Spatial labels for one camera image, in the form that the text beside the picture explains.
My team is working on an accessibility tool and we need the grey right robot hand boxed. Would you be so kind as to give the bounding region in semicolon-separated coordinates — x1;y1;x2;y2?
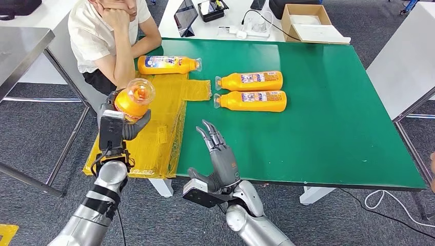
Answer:
187;119;241;194

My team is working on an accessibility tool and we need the black tray with items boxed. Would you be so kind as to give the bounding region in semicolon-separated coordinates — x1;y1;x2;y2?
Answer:
197;0;229;24

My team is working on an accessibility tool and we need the white table leg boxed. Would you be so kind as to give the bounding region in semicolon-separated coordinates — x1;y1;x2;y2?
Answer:
299;186;335;206
148;178;174;199

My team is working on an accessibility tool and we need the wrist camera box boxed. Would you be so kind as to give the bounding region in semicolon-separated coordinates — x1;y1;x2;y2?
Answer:
182;178;232;209
98;109;125;152

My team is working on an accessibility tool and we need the person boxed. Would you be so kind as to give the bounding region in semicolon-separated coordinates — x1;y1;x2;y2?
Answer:
67;0;163;96

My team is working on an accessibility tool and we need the black tablet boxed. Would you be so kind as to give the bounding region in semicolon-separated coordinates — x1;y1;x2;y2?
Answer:
173;0;199;38

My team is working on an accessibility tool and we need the yellow floor marker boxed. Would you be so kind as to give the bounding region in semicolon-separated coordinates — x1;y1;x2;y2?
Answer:
0;224;18;246

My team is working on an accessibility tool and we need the brown cardboard box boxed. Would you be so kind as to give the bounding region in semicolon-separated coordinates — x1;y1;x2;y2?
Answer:
281;4;351;45

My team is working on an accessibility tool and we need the black desk cable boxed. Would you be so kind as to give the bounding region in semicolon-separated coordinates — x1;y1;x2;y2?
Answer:
241;9;303;43

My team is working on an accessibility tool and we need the white floor cable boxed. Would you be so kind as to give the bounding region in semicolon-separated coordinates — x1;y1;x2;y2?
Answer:
363;189;435;228

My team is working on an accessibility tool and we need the white panel table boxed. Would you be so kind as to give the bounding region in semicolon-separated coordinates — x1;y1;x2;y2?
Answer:
0;0;109;117

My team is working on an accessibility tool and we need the black bag on panel table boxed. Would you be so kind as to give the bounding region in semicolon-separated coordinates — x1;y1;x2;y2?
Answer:
0;0;43;22

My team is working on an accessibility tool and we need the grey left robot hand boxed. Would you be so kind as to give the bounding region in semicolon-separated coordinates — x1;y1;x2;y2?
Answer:
97;89;152;142

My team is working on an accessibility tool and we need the black bag beside cardboard box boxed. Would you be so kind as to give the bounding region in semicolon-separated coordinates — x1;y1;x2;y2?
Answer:
268;0;323;20

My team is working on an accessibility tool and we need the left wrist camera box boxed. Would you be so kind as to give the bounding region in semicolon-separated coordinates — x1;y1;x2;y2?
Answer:
98;109;125;152

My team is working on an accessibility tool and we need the white desk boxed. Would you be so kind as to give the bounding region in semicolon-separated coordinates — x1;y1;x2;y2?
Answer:
157;0;287;43

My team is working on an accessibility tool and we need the white foam pad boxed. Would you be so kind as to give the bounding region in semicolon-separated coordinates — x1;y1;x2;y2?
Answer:
289;14;323;26

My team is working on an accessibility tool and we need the person's right hand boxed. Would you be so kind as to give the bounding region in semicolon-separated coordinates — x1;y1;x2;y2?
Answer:
101;7;131;33

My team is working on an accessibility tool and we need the clear plastic packet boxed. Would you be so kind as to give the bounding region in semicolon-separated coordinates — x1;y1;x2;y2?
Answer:
243;12;273;38

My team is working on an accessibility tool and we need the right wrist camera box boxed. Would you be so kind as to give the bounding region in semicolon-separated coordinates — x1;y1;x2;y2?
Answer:
182;178;232;209

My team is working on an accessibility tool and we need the yellow taped mat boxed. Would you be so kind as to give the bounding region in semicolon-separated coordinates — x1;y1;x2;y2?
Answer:
82;71;212;179

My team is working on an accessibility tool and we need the blue frame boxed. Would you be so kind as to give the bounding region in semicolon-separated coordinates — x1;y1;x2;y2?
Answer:
399;0;419;16

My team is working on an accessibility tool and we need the orange detergent bottle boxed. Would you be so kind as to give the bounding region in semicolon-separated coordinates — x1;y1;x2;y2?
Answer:
113;78;156;123
213;90;287;113
137;55;203;75
215;70;284;92

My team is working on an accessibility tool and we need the white table with steel legs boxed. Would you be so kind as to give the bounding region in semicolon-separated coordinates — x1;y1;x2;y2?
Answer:
365;2;435;221

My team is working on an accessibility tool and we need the black floor cable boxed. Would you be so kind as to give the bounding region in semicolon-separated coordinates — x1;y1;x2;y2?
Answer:
340;188;435;240

